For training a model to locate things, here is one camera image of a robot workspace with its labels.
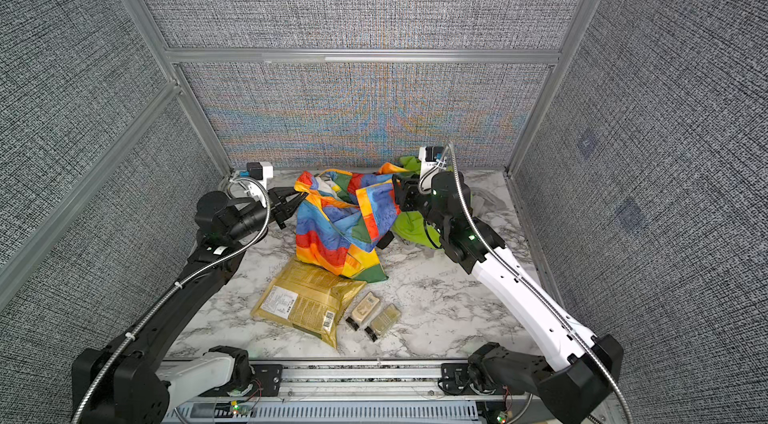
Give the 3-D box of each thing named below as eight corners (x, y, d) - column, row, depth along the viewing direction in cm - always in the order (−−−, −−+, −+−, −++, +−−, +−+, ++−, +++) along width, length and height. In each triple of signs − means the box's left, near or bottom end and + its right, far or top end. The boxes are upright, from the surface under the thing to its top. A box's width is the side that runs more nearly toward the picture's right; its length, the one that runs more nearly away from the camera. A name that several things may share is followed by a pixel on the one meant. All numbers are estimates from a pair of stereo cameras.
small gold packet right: (368, 326, 83) (368, 322, 80) (389, 304, 87) (389, 300, 84) (380, 338, 81) (380, 335, 78) (401, 315, 85) (401, 311, 82)
